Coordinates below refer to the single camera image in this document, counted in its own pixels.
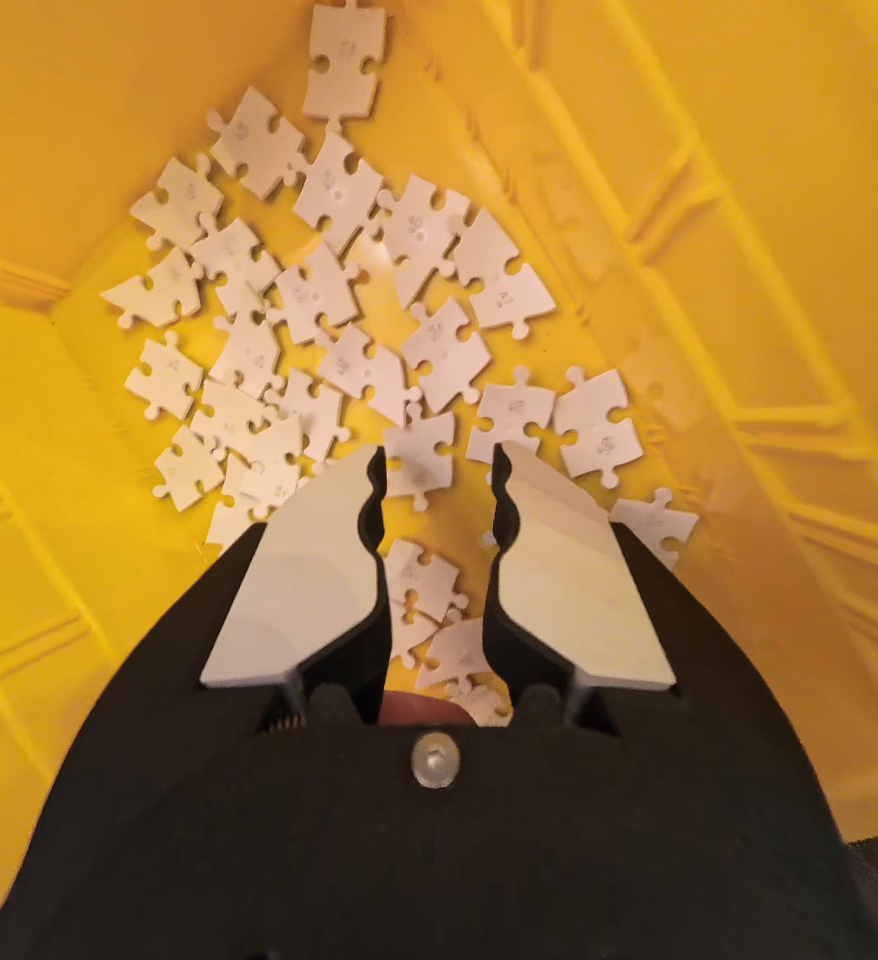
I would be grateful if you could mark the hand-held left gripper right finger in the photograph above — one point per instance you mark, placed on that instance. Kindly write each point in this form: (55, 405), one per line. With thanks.
(581, 592)

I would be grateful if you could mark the yellow plastic bin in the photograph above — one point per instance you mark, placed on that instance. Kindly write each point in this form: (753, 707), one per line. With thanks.
(746, 225)

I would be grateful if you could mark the pile of white puzzle pieces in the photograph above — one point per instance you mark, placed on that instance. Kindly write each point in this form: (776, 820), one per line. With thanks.
(334, 195)

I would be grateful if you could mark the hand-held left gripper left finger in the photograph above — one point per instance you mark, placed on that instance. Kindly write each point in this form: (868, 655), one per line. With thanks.
(296, 592)

